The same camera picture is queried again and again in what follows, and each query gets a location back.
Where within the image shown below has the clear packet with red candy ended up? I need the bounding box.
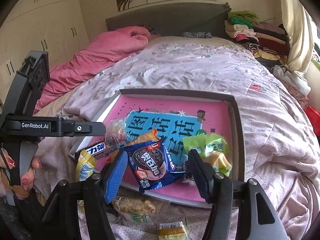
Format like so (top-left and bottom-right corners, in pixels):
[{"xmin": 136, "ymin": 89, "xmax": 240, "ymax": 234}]
[{"xmin": 104, "ymin": 119, "xmax": 129, "ymax": 151}]

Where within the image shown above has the pile of folded clothes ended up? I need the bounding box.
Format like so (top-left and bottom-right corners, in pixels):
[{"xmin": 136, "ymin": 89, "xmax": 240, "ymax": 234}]
[{"xmin": 224, "ymin": 10, "xmax": 290, "ymax": 60}]

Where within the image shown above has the cream wardrobe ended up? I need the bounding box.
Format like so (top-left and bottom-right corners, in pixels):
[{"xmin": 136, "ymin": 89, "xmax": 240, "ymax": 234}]
[{"xmin": 0, "ymin": 0, "xmax": 90, "ymax": 103}]

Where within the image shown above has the white cloth bundle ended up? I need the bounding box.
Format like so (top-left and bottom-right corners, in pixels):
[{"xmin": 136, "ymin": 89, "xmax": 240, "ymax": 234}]
[{"xmin": 272, "ymin": 64, "xmax": 312, "ymax": 95}]

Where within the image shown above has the dark patterned pillow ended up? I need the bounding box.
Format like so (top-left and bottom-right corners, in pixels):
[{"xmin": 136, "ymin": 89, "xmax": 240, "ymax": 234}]
[{"xmin": 140, "ymin": 24, "xmax": 160, "ymax": 37}]

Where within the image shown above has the clear rice cracker packet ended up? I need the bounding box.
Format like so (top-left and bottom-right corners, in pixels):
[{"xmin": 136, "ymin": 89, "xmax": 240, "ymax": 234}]
[{"xmin": 111, "ymin": 196, "xmax": 157, "ymax": 224}]

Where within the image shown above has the blue cookie packet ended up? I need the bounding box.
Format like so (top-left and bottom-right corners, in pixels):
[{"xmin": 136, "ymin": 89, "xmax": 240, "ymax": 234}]
[{"xmin": 122, "ymin": 141, "xmax": 187, "ymax": 194}]

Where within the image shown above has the pink duvet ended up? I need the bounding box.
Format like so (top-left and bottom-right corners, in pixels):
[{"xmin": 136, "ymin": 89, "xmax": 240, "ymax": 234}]
[{"xmin": 34, "ymin": 26, "xmax": 155, "ymax": 114}]

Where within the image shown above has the grey headboard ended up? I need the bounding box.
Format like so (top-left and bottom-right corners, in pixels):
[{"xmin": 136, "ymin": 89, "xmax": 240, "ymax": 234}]
[{"xmin": 105, "ymin": 2, "xmax": 232, "ymax": 39}]

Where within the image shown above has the yellow white snack packet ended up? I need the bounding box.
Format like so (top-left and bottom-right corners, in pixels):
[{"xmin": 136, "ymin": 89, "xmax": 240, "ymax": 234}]
[{"xmin": 76, "ymin": 150, "xmax": 97, "ymax": 183}]

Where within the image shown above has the small cake packet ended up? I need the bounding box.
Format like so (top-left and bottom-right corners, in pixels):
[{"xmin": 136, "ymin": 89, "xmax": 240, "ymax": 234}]
[{"xmin": 156, "ymin": 221, "xmax": 190, "ymax": 240}]

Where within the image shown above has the green snack packet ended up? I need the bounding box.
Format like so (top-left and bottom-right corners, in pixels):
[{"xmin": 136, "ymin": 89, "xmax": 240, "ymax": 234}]
[{"xmin": 182, "ymin": 132, "xmax": 233, "ymax": 177}]

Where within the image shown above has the beige bed sheet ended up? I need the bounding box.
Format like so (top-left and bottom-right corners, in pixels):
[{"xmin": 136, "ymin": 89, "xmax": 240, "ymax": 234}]
[{"xmin": 34, "ymin": 36, "xmax": 240, "ymax": 117}]

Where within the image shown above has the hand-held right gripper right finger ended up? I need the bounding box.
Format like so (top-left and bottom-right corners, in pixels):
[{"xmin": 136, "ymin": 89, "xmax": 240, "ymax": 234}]
[{"xmin": 187, "ymin": 149, "xmax": 290, "ymax": 240}]

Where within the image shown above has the person's left hand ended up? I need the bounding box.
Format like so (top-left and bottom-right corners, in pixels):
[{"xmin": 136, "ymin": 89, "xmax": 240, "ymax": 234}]
[{"xmin": 0, "ymin": 148, "xmax": 42, "ymax": 201}]

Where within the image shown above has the cream curtain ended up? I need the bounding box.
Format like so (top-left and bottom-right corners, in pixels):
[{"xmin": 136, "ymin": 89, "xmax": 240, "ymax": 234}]
[{"xmin": 277, "ymin": 0, "xmax": 315, "ymax": 73}]

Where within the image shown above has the red plastic bag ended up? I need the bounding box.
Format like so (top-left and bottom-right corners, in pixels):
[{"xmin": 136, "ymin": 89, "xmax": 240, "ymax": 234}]
[{"xmin": 305, "ymin": 105, "xmax": 320, "ymax": 137}]

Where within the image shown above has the pink book with blue panel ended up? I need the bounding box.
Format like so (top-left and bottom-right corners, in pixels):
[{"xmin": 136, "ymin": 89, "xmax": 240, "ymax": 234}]
[{"xmin": 95, "ymin": 95, "xmax": 234, "ymax": 203}]

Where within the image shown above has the orange snack packet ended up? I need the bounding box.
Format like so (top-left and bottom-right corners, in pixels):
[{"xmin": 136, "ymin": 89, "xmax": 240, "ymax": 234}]
[{"xmin": 125, "ymin": 129, "xmax": 165, "ymax": 150}]

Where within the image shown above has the dark chocolate bar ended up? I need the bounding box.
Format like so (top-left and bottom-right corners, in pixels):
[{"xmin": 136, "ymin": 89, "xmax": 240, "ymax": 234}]
[{"xmin": 74, "ymin": 140, "xmax": 125, "ymax": 162}]

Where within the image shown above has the pink floral fabric bag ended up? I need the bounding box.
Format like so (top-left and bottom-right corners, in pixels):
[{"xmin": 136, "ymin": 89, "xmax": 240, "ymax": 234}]
[{"xmin": 285, "ymin": 80, "xmax": 310, "ymax": 110}]

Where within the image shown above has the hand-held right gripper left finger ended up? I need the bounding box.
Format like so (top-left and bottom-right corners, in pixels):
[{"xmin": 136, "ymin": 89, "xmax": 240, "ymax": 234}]
[{"xmin": 41, "ymin": 150, "xmax": 129, "ymax": 240}]

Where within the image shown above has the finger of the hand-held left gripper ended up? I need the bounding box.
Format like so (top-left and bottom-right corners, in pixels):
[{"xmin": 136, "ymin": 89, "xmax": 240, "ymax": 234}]
[{"xmin": 74, "ymin": 121, "xmax": 107, "ymax": 136}]

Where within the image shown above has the round chocolate pie packet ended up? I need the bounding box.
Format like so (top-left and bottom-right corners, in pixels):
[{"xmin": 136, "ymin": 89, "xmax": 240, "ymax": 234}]
[{"xmin": 181, "ymin": 161, "xmax": 198, "ymax": 186}]

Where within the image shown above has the dark floral pillow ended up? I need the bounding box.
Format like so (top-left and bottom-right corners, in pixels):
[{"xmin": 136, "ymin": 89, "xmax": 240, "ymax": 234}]
[{"xmin": 182, "ymin": 31, "xmax": 213, "ymax": 39}]

